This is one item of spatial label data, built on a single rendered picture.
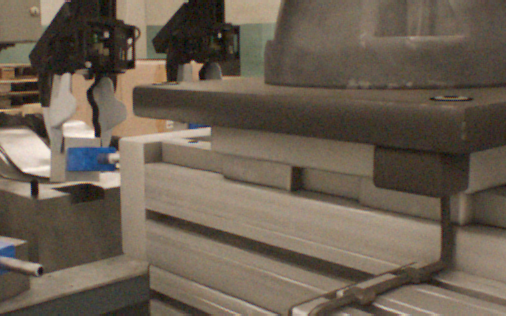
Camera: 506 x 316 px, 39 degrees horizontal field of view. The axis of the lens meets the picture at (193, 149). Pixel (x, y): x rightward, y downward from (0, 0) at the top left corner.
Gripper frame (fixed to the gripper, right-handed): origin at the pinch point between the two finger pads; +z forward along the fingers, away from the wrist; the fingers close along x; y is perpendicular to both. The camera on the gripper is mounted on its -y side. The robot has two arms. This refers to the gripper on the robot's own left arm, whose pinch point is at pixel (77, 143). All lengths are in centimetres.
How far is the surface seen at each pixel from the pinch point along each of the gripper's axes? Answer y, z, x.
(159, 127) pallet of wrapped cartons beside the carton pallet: -306, -33, 246
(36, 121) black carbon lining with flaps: -32.5, -5.6, 11.4
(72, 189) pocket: -3.0, 5.6, 1.0
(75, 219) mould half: 1.1, 9.1, -1.0
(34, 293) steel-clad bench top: 5.1, 16.6, -8.4
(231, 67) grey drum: -495, -124, 492
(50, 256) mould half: 0.6, 13.3, -4.0
